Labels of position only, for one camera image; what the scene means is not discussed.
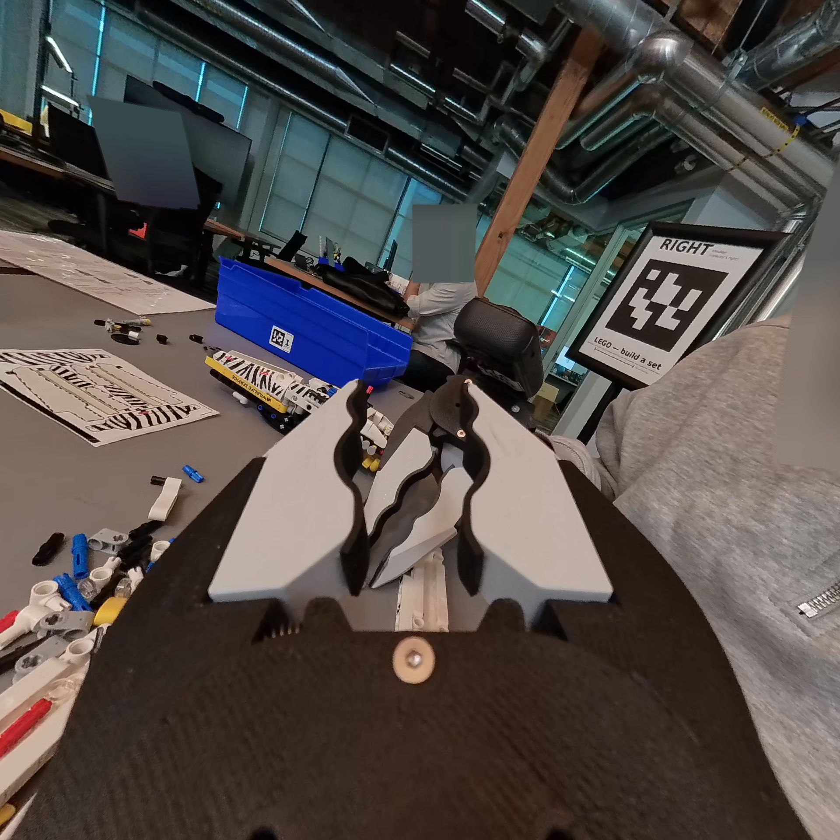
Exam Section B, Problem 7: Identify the white printed paper sheet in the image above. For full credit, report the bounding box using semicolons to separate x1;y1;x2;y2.
0;230;218;316

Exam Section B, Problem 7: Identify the white lego panel assembly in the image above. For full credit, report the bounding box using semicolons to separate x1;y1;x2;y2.
394;550;451;633

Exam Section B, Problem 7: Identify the black jacket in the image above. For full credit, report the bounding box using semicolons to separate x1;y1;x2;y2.
320;259;412;323

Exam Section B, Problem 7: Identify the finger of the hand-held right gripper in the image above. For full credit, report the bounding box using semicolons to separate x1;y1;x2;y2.
369;474;461;588
364;445;439;547

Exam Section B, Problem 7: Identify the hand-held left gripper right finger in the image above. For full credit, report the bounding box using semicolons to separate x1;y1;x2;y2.
457;379;616;631

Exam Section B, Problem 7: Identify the small black white lego assembly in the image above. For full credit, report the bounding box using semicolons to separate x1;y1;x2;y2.
94;317;152;346

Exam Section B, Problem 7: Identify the pile of small lego parts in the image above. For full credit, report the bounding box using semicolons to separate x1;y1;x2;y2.
0;518;179;665

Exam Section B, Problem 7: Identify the framed black white poster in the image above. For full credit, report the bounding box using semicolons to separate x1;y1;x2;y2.
566;222;792;393

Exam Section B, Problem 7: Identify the silver bent ceiling duct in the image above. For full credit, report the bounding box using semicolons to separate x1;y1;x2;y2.
497;0;840;219

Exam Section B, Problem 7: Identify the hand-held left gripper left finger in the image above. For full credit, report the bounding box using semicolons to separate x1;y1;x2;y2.
206;379;371;621

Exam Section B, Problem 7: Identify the white lego block with pins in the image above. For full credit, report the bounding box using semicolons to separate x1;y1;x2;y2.
147;478;184;523

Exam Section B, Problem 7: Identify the blue storage bin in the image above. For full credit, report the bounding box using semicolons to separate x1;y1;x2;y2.
215;257;414;385

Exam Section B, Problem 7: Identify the wooden support post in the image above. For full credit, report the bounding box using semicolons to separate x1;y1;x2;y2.
472;26;606;298

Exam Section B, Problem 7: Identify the zebra striped sticker sheet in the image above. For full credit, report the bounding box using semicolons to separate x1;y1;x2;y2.
0;348;221;448

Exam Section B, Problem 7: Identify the partly built lego model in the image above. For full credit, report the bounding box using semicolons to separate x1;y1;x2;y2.
205;351;396;475

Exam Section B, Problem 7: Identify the black monitor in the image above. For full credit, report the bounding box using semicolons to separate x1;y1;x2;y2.
123;74;254;199

